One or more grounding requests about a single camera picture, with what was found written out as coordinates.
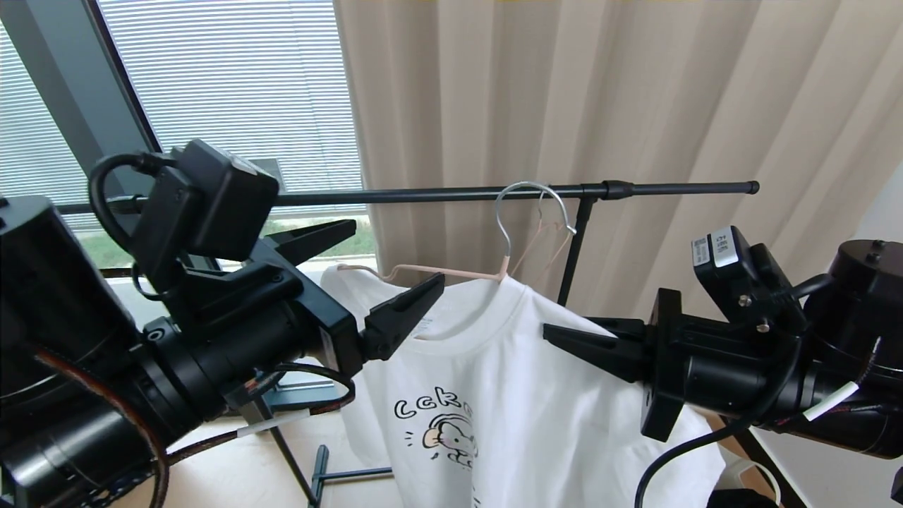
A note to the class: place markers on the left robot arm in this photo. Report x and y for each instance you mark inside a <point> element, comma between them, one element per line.
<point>56,303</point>

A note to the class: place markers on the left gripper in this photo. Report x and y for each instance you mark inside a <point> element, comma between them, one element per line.
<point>247,346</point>

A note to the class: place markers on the black clothes rack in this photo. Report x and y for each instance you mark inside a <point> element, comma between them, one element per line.
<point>458,192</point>

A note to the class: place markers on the white laundry basket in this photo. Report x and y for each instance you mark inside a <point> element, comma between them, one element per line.
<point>734,469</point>

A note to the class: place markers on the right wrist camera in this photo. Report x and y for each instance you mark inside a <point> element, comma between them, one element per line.
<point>726,275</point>

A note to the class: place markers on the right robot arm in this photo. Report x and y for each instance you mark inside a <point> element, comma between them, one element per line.
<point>861,317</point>

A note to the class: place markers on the white printed T-shirt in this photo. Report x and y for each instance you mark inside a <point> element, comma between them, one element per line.
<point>550,409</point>

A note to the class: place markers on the pink clothes hanger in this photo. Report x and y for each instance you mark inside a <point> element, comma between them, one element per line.
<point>542,220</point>
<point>505,269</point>

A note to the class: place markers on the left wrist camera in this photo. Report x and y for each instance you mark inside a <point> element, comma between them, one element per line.
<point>211,197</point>

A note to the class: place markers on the beige curtain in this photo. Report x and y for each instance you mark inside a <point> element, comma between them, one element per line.
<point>564,92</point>

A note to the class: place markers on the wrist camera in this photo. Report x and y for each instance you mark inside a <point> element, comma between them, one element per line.
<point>211,197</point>
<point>726,275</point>

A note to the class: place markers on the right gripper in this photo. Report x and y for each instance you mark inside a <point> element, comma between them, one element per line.
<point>719,374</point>

